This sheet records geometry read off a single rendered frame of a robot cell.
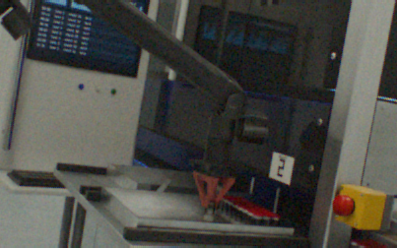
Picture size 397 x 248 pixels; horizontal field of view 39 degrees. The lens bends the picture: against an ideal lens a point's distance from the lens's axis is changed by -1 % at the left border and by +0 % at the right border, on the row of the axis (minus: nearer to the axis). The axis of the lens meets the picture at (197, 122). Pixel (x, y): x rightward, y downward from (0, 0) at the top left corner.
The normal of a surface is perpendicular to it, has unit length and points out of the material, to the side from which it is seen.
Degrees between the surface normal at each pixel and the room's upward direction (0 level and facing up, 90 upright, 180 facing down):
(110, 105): 90
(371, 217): 90
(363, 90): 90
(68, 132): 90
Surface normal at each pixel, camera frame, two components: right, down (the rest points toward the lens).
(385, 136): 0.41, 0.12
